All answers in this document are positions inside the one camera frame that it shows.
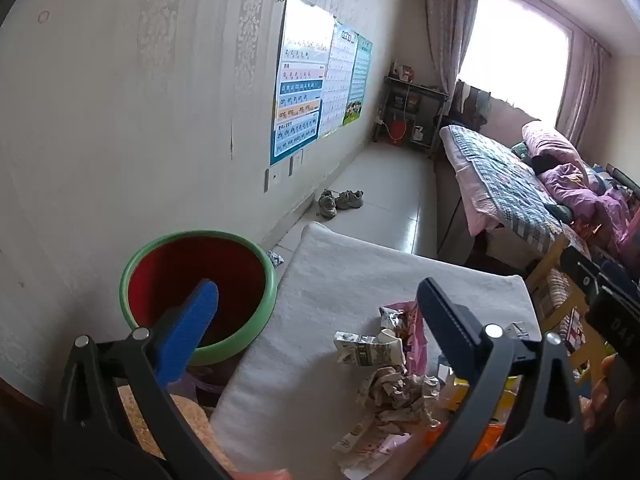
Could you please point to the tan plush blanket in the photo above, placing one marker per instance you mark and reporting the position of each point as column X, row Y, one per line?
column 135, row 410

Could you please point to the crumpled brown paper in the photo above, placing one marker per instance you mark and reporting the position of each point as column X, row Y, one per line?
column 400, row 395

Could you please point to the boxes on shelf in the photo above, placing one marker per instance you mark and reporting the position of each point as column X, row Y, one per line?
column 402, row 71

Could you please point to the green wall poster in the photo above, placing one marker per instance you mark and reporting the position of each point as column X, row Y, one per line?
column 359, row 80

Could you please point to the brown bed frame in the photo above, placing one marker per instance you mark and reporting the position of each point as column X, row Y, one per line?
column 450, row 210

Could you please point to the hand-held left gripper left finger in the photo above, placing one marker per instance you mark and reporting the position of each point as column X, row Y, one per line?
column 192, row 320

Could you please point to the silver foil wrapper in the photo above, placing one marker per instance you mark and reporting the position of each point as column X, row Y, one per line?
column 392, row 316

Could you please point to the white chart wall poster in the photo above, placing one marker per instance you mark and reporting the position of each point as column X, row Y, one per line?
column 339, row 80

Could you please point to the metal shelf unit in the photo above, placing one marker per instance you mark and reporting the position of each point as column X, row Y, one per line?
column 415, row 95

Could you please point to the black cloth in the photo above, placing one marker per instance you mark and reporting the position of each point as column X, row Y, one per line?
column 544, row 164

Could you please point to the blue chart wall poster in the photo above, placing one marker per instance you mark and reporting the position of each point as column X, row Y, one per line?
column 300, row 85

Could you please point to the red bin with green rim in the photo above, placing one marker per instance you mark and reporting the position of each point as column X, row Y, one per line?
column 165, row 270

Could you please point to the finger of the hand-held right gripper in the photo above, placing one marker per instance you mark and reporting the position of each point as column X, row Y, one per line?
column 580, row 267
column 617, row 327

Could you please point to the crumpled foil wrapper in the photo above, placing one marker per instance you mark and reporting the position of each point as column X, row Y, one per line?
column 275, row 259

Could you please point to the red bucket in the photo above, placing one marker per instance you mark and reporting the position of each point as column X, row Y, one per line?
column 397, row 132

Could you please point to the white towel-covered table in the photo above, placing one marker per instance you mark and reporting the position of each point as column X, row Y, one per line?
column 325, row 310

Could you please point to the black white crumpled carton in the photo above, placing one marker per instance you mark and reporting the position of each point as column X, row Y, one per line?
column 367, row 347

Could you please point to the pink curtain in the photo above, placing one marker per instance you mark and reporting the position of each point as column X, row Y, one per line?
column 447, row 20
column 585, row 85

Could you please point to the pink pillow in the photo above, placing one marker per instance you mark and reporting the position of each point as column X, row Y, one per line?
column 550, row 142

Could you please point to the window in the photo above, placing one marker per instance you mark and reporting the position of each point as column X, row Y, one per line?
column 515, row 50

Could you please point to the person's right hand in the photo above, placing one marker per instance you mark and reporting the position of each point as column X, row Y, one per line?
column 597, row 405

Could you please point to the white bag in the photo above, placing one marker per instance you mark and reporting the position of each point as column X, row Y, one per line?
column 418, row 135

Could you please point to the dark hanging clothes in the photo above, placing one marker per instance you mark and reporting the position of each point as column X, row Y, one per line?
column 472, row 105

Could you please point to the colourful printed packet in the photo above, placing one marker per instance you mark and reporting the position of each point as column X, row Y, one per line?
column 575, row 332

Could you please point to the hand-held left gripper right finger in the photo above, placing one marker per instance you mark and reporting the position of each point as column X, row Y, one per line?
column 447, row 320

